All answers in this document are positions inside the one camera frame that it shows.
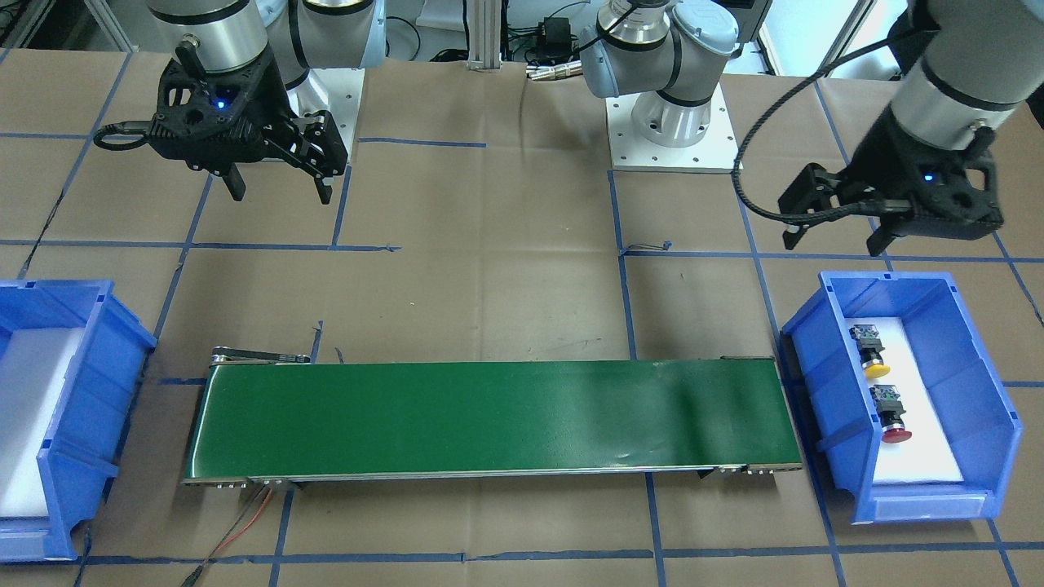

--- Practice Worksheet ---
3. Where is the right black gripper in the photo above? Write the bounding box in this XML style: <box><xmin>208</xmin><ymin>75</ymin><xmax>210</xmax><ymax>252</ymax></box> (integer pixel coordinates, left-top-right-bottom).
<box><xmin>147</xmin><ymin>41</ymin><xmax>347</xmax><ymax>205</ymax></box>

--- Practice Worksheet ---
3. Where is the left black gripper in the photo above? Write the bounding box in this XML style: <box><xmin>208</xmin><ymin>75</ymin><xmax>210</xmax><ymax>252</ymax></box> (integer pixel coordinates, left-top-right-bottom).
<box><xmin>778</xmin><ymin>108</ymin><xmax>1004</xmax><ymax>257</ymax></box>

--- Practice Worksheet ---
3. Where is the yellow push button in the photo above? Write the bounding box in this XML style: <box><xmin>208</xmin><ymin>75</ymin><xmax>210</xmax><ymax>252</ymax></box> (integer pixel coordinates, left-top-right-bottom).
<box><xmin>849</xmin><ymin>324</ymin><xmax>891</xmax><ymax>380</ymax></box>

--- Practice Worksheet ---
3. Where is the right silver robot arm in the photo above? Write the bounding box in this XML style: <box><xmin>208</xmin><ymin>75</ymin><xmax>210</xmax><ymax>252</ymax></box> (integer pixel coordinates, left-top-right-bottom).
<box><xmin>145</xmin><ymin>1</ymin><xmax>387</xmax><ymax>204</ymax></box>

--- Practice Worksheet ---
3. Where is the red push button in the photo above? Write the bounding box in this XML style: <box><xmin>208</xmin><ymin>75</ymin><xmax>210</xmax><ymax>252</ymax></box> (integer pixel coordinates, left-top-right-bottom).
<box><xmin>869</xmin><ymin>384</ymin><xmax>914</xmax><ymax>444</ymax></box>

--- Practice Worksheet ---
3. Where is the green conveyor belt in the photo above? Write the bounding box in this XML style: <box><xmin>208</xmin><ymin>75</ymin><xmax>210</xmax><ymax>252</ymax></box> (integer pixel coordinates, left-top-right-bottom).
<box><xmin>184</xmin><ymin>358</ymin><xmax>802</xmax><ymax>484</ymax></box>

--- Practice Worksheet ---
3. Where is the blue plastic bin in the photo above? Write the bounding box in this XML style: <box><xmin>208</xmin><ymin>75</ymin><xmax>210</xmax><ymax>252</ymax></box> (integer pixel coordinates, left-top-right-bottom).
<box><xmin>783</xmin><ymin>271</ymin><xmax>1023</xmax><ymax>524</ymax></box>
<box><xmin>1</xmin><ymin>280</ymin><xmax>157</xmax><ymax>563</ymax></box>

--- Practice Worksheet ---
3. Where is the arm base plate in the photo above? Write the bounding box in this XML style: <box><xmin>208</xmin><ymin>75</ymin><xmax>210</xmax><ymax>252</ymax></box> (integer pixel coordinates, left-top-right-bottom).
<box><xmin>287</xmin><ymin>69</ymin><xmax>366</xmax><ymax>164</ymax></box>
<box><xmin>606</xmin><ymin>85</ymin><xmax>738</xmax><ymax>174</ymax></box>

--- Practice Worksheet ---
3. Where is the aluminium frame post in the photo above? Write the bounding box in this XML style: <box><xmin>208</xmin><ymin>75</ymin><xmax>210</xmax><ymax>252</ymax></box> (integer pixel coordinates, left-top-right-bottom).
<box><xmin>462</xmin><ymin>1</ymin><xmax>507</xmax><ymax>71</ymax></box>

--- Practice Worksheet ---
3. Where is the red black conveyor wire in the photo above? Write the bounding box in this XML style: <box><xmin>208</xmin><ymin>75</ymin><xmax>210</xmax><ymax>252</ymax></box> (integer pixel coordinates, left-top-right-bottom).
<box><xmin>181</xmin><ymin>486</ymin><xmax>278</xmax><ymax>587</ymax></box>

